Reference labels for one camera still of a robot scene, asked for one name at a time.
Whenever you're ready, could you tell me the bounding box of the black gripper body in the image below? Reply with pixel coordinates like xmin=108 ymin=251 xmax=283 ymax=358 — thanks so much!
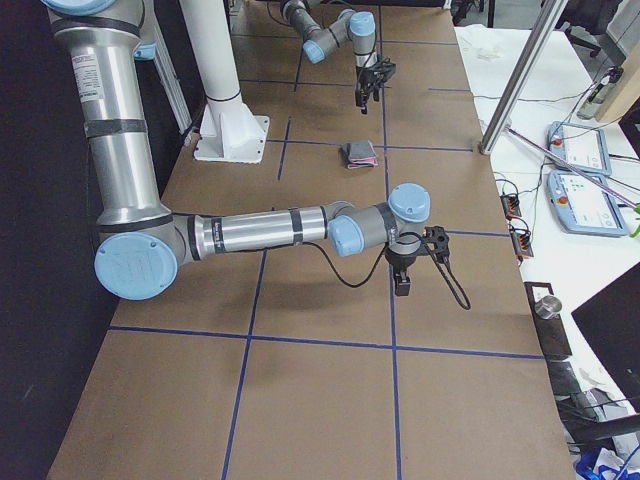
xmin=356 ymin=58 xmax=396 ymax=93
xmin=385 ymin=226 xmax=450 ymax=274

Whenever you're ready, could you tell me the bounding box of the lower teach pendant tablet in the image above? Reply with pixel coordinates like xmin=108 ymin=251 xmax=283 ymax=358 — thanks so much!
xmin=547 ymin=170 xmax=629 ymax=237

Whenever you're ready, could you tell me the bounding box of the white mounting plate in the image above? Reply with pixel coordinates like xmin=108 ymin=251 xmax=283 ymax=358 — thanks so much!
xmin=194 ymin=97 xmax=270 ymax=164

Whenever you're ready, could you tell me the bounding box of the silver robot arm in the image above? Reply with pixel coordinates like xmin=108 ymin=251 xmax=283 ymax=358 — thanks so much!
xmin=41 ymin=1 xmax=460 ymax=300
xmin=280 ymin=0 xmax=396 ymax=114

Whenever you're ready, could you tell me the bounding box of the teach pendant tablet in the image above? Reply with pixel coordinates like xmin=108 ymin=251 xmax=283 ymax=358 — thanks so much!
xmin=547 ymin=170 xmax=629 ymax=237
xmin=547 ymin=121 xmax=612 ymax=176

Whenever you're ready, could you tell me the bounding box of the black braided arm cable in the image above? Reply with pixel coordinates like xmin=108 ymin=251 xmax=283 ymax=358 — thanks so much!
xmin=304 ymin=225 xmax=473 ymax=311

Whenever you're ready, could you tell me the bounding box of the pink towel with grey back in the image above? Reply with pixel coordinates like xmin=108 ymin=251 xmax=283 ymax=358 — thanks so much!
xmin=340 ymin=140 xmax=378 ymax=169

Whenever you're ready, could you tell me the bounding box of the aluminium frame post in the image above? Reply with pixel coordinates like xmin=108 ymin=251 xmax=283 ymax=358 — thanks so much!
xmin=479 ymin=0 xmax=568 ymax=155

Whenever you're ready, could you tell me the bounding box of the black monitor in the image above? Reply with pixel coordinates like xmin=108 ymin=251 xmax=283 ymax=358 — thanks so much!
xmin=572 ymin=265 xmax=640 ymax=411

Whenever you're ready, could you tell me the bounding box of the upper teach pendant tablet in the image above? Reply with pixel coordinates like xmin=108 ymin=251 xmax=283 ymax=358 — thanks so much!
xmin=547 ymin=121 xmax=612 ymax=176

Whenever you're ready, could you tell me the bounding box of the orange black connector box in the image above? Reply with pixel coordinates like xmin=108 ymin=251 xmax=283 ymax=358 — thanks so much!
xmin=500 ymin=193 xmax=522 ymax=220

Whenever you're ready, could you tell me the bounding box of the silver metal cup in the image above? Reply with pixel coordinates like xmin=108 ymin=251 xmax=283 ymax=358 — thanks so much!
xmin=534 ymin=295 xmax=562 ymax=320

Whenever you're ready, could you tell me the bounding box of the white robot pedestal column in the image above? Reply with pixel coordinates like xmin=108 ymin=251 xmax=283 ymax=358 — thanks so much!
xmin=180 ymin=0 xmax=241 ymax=102

